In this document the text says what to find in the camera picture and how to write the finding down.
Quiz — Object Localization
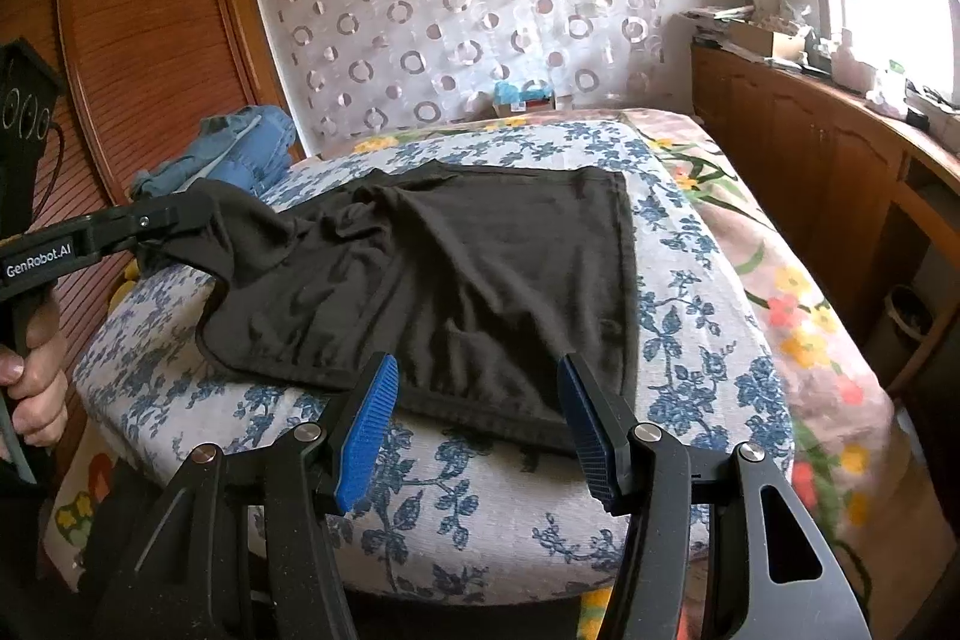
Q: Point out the black pants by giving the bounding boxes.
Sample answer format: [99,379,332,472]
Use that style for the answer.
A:
[145,161,640,450]

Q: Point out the person's left hand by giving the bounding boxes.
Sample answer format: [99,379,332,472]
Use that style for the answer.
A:
[2,292,68,447]

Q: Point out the blue floral white quilt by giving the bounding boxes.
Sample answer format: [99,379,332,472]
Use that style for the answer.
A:
[73,110,794,606]

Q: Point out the wooden wardrobe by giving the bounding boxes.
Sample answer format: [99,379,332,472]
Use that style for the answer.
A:
[0,0,306,462]

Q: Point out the folded blue denim jeans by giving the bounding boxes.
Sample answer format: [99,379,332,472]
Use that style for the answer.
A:
[128,106,296,202]

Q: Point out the small blue topped box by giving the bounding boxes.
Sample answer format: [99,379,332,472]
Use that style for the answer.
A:
[493,81,556,119]

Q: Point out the wooden side cabinet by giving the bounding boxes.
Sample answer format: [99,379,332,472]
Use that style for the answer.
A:
[690,44,958,398]

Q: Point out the cardboard box on cabinet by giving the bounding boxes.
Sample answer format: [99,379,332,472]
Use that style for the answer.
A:
[727,21,809,64]

